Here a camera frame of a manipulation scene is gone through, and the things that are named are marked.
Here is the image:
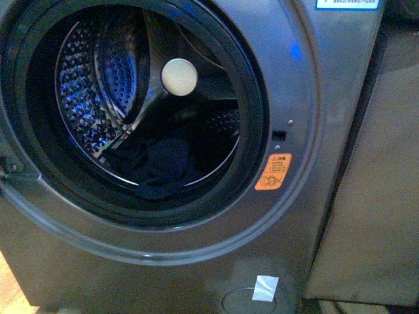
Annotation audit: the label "orange warning sticker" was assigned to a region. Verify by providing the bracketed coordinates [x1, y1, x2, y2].
[255, 153, 292, 190]

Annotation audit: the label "round white drum hub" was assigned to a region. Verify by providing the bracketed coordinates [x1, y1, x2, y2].
[161, 58, 198, 97]

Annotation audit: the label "perforated steel washer drum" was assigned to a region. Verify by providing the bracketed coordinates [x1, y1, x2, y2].
[54, 5, 240, 188]

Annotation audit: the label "tan leather sofa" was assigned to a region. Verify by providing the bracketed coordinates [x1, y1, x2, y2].
[305, 26, 418, 306]

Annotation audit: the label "white paper label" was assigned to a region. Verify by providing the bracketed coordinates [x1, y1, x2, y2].
[252, 275, 279, 302]

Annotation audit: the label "blue energy label sticker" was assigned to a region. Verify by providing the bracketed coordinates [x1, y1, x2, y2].
[315, 0, 380, 10]

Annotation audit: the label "dark navy clothes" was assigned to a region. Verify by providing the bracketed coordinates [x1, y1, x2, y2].
[103, 136, 200, 200]

